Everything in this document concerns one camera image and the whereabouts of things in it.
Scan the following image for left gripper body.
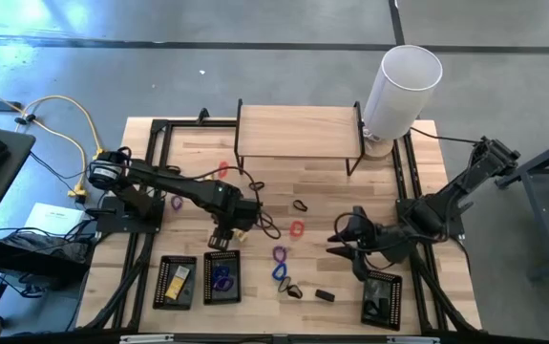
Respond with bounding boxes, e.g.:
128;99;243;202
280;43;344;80
212;196;262;230

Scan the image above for black slotted plastic basket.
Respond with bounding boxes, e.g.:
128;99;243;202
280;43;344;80
202;248;243;306
360;269;404;333
152;254;199;312

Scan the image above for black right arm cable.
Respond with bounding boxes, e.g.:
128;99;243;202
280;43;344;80
333;211;402;271

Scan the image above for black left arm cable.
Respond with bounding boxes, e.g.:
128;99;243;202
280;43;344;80
172;164;283;241

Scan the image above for yellow extension cable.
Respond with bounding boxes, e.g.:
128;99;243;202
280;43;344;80
0;79;108;200

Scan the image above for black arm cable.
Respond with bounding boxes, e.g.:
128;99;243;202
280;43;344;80
172;164;283;241
333;211;402;271

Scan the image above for black aluminium rig frame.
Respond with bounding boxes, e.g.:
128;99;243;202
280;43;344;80
77;108;483;335

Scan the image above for white shade table lamp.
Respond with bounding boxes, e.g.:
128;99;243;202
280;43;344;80
362;44;444;162

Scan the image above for black side desk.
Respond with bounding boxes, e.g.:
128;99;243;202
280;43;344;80
0;122;37;249

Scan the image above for wooden shelf with black legs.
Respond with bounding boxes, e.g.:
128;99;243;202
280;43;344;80
233;97;368;178

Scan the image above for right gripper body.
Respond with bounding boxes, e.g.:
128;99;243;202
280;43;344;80
352;204;412;283

